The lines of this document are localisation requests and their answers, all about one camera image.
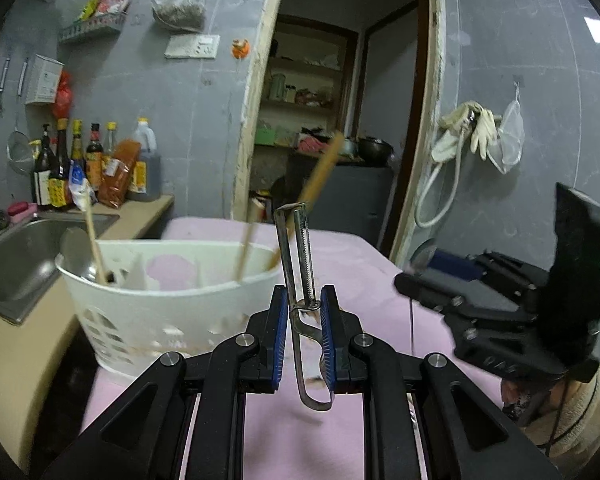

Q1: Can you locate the steel sink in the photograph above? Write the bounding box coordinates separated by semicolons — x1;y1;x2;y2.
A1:
0;212;121;323

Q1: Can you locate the pink soap box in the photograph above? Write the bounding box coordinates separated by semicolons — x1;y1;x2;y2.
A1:
7;201;38;221

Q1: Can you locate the red plastic bag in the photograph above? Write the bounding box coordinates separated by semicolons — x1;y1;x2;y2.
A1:
52;71;74;121

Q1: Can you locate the white mesh bag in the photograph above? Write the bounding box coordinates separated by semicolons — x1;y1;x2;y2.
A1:
497;100;526;175

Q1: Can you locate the hanging metal utensil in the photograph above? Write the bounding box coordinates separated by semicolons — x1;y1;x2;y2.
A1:
0;57;11;111

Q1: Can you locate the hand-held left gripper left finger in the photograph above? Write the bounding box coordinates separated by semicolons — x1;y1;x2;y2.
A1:
40;284;291;480

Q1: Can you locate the red packet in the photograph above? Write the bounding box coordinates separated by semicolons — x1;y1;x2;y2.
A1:
96;0;132;16

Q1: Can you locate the white wall box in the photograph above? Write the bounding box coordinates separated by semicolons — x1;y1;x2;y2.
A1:
25;55;65;106

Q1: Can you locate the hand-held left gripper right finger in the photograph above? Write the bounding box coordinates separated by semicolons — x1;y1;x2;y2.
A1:
320;284;563;480

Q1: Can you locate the grey wall shelf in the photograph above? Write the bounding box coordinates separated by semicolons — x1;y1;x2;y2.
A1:
57;12;128;43

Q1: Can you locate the hanging metal strainer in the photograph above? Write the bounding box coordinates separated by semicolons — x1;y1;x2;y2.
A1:
7;57;33;176

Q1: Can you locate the pink floral cloth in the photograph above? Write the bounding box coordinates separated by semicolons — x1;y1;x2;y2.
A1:
80;217;521;480

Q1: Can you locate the orange spice packet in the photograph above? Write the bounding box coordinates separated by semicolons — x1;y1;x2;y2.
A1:
98;140;142;209

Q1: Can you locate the white blue packet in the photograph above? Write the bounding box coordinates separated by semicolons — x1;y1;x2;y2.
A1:
69;162;98;211

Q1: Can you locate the large oil jug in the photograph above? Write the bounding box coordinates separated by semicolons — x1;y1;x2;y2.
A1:
130;118;162;201

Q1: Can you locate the person's right hand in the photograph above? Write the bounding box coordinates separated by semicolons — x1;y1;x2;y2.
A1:
500;376;548;423

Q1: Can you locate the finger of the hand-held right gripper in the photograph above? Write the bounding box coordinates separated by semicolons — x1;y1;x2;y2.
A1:
427;249;552;289
394;272;537;318

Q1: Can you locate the grey cabinet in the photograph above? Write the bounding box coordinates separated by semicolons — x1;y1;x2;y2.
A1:
285;152;396;256

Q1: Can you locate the white plastic utensil basket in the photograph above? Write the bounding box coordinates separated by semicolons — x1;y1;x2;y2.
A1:
55;240;293;378

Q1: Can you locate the dark bottle yellow label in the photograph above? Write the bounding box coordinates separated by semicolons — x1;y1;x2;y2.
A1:
49;120;74;208

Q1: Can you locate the slim dark sauce bottle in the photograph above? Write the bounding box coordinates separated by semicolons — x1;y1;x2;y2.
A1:
70;120;87;176

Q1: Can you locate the clear bottle yellow cap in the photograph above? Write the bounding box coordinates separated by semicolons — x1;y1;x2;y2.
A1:
102;121;119;161

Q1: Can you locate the wooden door frame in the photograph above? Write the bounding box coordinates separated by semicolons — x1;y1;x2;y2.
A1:
232;0;456;271

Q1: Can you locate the black pot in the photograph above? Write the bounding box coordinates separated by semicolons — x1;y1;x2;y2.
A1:
357;136;395;167

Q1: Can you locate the wooden shelf unit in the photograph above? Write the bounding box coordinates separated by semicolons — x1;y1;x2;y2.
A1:
252;15;361;156

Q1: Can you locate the dark bottle red label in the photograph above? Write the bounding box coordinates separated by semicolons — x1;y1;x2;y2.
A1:
85;122;104;196

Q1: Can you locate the metal peeler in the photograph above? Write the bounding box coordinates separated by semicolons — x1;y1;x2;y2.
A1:
274;201;337;412

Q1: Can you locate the yellow green packet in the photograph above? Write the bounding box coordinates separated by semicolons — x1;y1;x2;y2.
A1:
77;0;103;23

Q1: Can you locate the white hose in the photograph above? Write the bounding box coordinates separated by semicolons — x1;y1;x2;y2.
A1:
414;120;465;228

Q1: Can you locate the person's right forearm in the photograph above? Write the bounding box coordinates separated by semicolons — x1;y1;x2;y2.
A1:
522;360;600;478

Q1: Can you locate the cream rubber glove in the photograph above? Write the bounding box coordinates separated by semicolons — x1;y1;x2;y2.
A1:
470;109;503;156
431;101;481;162

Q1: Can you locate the white wall socket panel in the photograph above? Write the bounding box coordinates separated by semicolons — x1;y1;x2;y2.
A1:
165;34;221;59

